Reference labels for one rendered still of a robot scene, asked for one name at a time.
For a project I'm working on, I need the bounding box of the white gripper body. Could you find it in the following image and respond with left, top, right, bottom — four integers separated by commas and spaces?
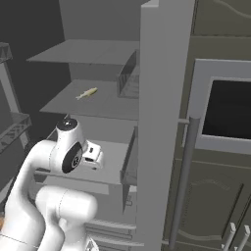
83, 150, 105, 172

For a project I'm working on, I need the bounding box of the grey fridge shelf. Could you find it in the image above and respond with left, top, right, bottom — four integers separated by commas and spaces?
25, 38, 141, 67
39, 78, 141, 122

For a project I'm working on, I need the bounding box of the clear fridge bin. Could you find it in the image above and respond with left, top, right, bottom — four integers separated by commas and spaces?
116, 48, 141, 100

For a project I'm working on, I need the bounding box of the grey fridge door with racks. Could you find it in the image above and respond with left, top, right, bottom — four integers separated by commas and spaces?
0, 41, 33, 205

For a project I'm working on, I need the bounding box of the grey fridge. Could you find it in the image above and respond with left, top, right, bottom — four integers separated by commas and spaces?
25, 0, 197, 251

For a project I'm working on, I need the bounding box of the yellow fish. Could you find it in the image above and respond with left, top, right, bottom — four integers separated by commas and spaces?
75, 86, 99, 101

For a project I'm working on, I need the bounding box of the olive cupboard run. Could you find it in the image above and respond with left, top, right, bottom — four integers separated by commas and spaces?
162, 0, 251, 251

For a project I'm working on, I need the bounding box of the grey oven with black window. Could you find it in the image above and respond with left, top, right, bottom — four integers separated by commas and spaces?
181, 58, 251, 157

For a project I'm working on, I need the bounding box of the long grey bar handle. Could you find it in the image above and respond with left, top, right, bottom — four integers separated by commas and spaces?
168, 115, 201, 251

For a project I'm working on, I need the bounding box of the grey cupboard handle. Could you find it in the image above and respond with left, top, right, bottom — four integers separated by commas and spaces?
222, 222, 237, 251
235, 225, 251, 251

